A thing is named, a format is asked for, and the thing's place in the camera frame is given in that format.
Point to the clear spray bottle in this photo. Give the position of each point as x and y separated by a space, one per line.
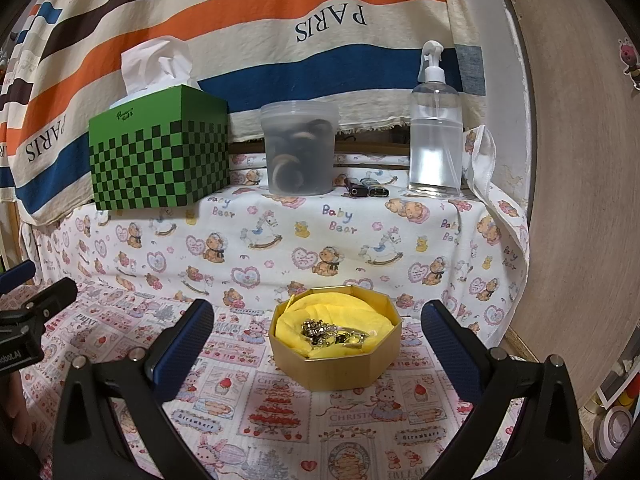
435 135

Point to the bee sticker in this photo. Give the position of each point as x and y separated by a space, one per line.
629 60

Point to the translucent plastic tub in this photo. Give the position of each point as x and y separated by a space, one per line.
300 150

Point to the bear print white cloth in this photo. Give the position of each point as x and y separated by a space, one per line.
325 240

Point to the white tissue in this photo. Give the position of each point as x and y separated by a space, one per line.
155 67

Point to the strawberry print pink cloth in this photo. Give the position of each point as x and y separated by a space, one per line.
280 425

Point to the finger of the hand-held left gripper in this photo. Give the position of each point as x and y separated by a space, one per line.
20 274
45 300

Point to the striped cream blanket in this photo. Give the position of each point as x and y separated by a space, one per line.
250 20

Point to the yellow lining cloth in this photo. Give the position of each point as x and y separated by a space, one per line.
340 310

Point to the round pink white container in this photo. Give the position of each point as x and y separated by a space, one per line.
617 430

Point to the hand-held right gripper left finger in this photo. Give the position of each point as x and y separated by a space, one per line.
185 350

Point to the person's left hand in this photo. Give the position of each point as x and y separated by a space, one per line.
11 405

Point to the green checkered tissue box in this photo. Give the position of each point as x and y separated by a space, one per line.
160 160

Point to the octagonal cardboard jewelry box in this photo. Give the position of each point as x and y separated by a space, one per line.
340 370

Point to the white card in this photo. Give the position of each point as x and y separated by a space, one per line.
617 385

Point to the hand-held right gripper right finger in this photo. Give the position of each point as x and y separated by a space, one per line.
450 350

